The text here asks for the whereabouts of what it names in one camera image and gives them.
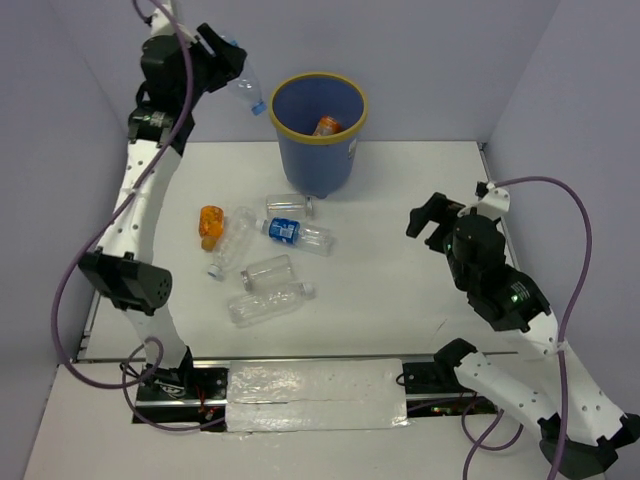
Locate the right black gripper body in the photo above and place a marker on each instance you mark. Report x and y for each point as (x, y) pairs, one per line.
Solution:
(454, 264)

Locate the orange label long bottle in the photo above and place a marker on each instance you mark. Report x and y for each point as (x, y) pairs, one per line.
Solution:
(327, 126)

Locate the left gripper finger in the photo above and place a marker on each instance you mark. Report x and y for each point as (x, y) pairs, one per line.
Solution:
(225, 65)
(212, 43)

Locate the clear ribbed bottle blue cap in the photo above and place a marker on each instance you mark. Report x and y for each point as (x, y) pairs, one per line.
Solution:
(234, 243)

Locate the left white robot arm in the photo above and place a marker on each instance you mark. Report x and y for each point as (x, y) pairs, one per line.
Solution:
(120, 263)

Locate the short clear wide bottle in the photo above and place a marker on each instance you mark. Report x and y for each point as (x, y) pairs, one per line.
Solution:
(268, 273)

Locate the clear crushed bottle white cap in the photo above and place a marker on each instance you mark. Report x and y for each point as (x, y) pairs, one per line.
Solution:
(263, 305)

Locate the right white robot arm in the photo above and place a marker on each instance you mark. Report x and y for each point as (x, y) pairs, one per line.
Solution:
(578, 428)

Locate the blue label clear bottle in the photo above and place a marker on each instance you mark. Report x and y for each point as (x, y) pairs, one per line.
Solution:
(296, 234)

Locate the black metal base rail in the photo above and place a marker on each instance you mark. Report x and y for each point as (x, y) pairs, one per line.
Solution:
(429, 391)

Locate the small orange juice bottle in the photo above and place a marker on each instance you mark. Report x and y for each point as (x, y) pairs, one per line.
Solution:
(211, 226)

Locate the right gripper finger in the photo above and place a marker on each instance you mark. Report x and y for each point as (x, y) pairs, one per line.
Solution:
(419, 218)
(440, 206)

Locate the colourful label bottle blue cap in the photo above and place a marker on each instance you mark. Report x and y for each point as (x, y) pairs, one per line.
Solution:
(246, 88)

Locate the clear bottle near bin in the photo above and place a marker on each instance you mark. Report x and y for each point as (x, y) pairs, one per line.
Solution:
(293, 206)

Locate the silver foil sheet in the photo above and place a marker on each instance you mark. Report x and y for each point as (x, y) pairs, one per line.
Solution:
(320, 395)

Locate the blue bin with yellow rim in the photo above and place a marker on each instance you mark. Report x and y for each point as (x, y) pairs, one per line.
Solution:
(317, 165)

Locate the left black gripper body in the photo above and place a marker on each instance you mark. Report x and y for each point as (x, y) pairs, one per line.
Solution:
(204, 64)

